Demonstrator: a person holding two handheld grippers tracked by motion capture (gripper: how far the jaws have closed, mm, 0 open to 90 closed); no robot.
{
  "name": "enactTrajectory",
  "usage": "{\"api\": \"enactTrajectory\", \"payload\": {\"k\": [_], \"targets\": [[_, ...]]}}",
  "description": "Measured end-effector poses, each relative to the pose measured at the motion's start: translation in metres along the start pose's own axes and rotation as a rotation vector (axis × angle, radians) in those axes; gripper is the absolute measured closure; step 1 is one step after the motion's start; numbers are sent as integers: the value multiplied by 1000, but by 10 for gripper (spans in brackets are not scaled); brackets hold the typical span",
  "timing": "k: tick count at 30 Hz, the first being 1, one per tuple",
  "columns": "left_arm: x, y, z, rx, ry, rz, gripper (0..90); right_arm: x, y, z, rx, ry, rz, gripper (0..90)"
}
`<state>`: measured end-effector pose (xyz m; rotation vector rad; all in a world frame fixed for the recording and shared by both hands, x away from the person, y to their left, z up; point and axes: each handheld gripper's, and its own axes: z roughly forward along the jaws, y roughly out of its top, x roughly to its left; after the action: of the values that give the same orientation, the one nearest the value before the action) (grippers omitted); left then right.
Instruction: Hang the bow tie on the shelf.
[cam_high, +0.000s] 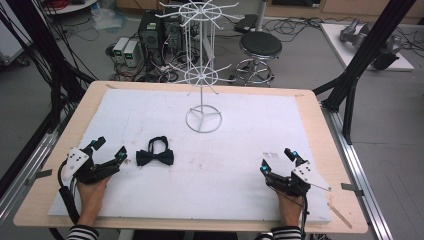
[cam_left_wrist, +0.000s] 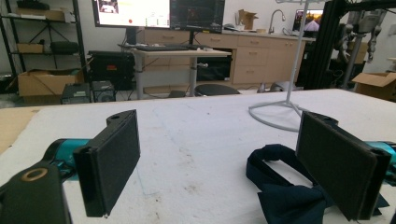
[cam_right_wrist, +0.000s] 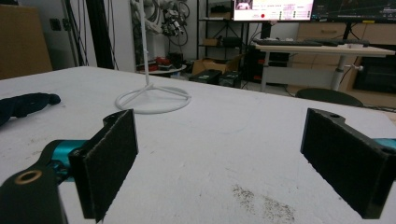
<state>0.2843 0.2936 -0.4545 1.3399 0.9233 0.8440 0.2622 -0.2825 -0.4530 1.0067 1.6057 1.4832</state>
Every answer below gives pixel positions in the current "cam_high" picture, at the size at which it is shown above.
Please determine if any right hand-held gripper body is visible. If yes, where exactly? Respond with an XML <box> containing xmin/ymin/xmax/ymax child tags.
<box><xmin>265</xmin><ymin>161</ymin><xmax>333</xmax><ymax>198</ymax></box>

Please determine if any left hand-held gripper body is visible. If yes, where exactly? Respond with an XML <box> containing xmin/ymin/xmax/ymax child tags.
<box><xmin>61</xmin><ymin>147</ymin><xmax>122</xmax><ymax>185</ymax></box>

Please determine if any black bow tie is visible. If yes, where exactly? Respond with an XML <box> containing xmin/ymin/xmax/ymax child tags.
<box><xmin>135</xmin><ymin>135</ymin><xmax>175</xmax><ymax>167</ymax></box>

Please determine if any white wire display rack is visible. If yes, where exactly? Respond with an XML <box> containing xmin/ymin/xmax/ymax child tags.
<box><xmin>154</xmin><ymin>0</ymin><xmax>242</xmax><ymax>134</ymax></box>

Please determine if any person's right hand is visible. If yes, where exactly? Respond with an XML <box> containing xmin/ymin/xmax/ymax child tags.
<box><xmin>275</xmin><ymin>191</ymin><xmax>304</xmax><ymax>228</ymax></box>

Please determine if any person's left hand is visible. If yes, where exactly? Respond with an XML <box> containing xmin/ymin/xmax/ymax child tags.
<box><xmin>76</xmin><ymin>176</ymin><xmax>113</xmax><ymax>228</ymax></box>

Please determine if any strip of tape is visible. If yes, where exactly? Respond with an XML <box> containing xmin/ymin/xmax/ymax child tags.
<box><xmin>327</xmin><ymin>202</ymin><xmax>353</xmax><ymax>230</ymax></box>

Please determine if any white foam mat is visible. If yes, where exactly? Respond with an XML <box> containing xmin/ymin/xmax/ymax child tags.
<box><xmin>47</xmin><ymin>87</ymin><xmax>333</xmax><ymax>225</ymax></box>

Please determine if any white power supply unit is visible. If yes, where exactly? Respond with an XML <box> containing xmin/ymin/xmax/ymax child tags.
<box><xmin>112</xmin><ymin>36</ymin><xmax>130</xmax><ymax>63</ymax></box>
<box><xmin>122</xmin><ymin>39</ymin><xmax>140</xmax><ymax>68</ymax></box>

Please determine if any black round stool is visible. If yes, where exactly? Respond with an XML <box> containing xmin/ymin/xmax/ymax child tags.
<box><xmin>234</xmin><ymin>30</ymin><xmax>283</xmax><ymax>87</ymax></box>

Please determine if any black computer tower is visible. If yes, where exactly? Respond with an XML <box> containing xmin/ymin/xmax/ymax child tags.
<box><xmin>137</xmin><ymin>10</ymin><xmax>165</xmax><ymax>66</ymax></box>

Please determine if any white floor platform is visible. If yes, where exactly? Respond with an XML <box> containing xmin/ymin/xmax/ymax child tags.
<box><xmin>319</xmin><ymin>22</ymin><xmax>415</xmax><ymax>72</ymax></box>

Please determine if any clear plastic bag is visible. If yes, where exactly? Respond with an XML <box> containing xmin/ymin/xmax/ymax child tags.
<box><xmin>90</xmin><ymin>5</ymin><xmax>128</xmax><ymax>32</ymax></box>

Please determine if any white round table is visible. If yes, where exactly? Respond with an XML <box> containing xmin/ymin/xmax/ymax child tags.
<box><xmin>42</xmin><ymin>0</ymin><xmax>99</xmax><ymax>15</ymax></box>

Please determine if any black flat box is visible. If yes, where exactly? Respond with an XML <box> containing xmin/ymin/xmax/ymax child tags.
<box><xmin>233</xmin><ymin>13</ymin><xmax>260</xmax><ymax>35</ymax></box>

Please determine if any grey robot part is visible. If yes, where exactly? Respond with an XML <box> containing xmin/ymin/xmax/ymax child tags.
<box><xmin>339</xmin><ymin>17</ymin><xmax>404</xmax><ymax>71</ymax></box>

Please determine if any right hand-held gripper black cable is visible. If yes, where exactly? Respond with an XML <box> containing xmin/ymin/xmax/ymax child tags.
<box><xmin>299</xmin><ymin>194</ymin><xmax>310</xmax><ymax>240</ymax></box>

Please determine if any hand-held gripper black cable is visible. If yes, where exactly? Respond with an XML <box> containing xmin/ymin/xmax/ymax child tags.
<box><xmin>299</xmin><ymin>194</ymin><xmax>310</xmax><ymax>240</ymax></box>
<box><xmin>56</xmin><ymin>159</ymin><xmax>82</xmax><ymax>228</ymax></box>

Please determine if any left hand-held gripper black cable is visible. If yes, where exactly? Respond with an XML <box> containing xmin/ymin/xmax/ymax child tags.
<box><xmin>56</xmin><ymin>159</ymin><xmax>82</xmax><ymax>228</ymax></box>

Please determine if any grey metal bracket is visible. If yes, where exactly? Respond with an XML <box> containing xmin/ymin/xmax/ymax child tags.
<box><xmin>340</xmin><ymin>182</ymin><xmax>365</xmax><ymax>197</ymax></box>
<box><xmin>25</xmin><ymin>168</ymin><xmax>54</xmax><ymax>187</ymax></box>

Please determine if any aluminium rail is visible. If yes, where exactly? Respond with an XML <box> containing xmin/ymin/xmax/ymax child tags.
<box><xmin>321</xmin><ymin>101</ymin><xmax>394</xmax><ymax>240</ymax></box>
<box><xmin>0</xmin><ymin>109</ymin><xmax>73</xmax><ymax>221</ymax></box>

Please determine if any black metal frame strut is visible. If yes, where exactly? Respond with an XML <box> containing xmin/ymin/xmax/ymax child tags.
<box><xmin>0</xmin><ymin>0</ymin><xmax>96</xmax><ymax>198</ymax></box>
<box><xmin>312</xmin><ymin>0</ymin><xmax>418</xmax><ymax>145</ymax></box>

